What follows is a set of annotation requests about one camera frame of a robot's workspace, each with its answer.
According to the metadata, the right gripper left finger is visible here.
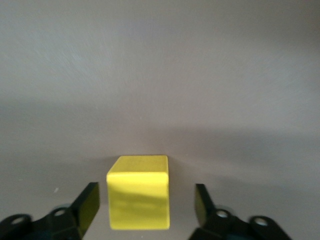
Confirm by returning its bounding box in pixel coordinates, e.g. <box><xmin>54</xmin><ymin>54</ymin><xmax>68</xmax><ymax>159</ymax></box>
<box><xmin>0</xmin><ymin>182</ymin><xmax>101</xmax><ymax>240</ymax></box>

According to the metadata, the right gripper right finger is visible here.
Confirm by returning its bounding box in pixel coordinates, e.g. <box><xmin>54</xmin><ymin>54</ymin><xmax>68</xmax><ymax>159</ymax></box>
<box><xmin>189</xmin><ymin>183</ymin><xmax>294</xmax><ymax>240</ymax></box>

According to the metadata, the yellow block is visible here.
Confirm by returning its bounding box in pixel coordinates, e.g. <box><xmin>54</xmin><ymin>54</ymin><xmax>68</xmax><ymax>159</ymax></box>
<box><xmin>106</xmin><ymin>155</ymin><xmax>171</xmax><ymax>230</ymax></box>

